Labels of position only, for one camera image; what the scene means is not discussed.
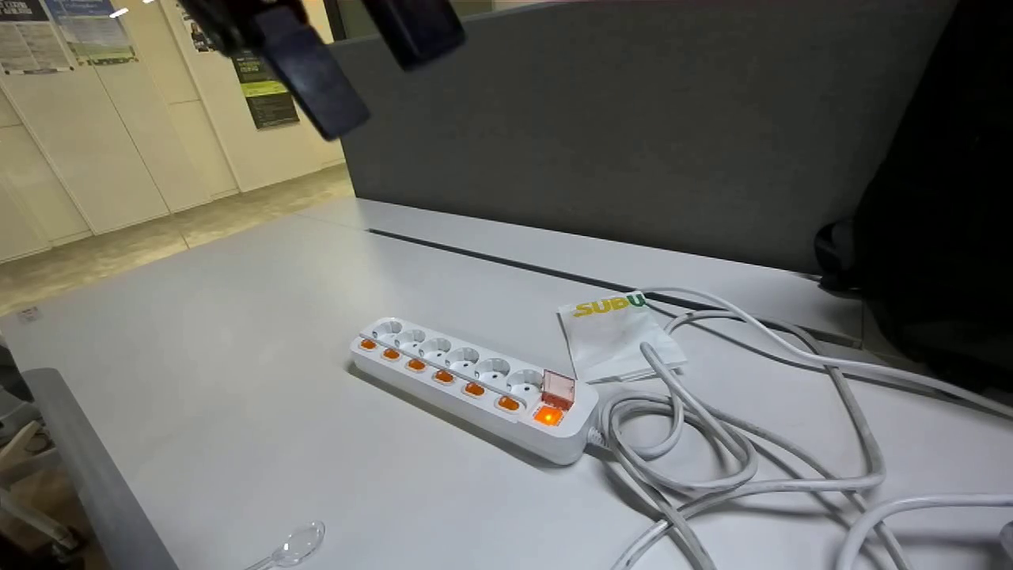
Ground dark label sheet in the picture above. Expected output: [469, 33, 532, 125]
[231, 48, 303, 133]

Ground black bag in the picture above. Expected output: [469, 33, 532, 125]
[813, 0, 1013, 397]

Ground white cabinet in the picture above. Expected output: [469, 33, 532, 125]
[0, 0, 353, 267]

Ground grey partition panel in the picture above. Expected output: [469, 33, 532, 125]
[326, 0, 961, 278]

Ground small yellow-white packet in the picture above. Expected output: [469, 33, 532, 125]
[555, 288, 690, 387]

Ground white power strip orange switches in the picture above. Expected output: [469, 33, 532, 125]
[345, 312, 603, 470]

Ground paper poster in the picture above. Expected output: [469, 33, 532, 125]
[49, 0, 138, 69]
[0, 0, 76, 77]

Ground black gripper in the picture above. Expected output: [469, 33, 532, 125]
[176, 0, 473, 147]

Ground clear plastic piece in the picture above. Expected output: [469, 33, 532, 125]
[244, 518, 329, 570]

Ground white power cable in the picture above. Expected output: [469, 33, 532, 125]
[587, 281, 1013, 570]

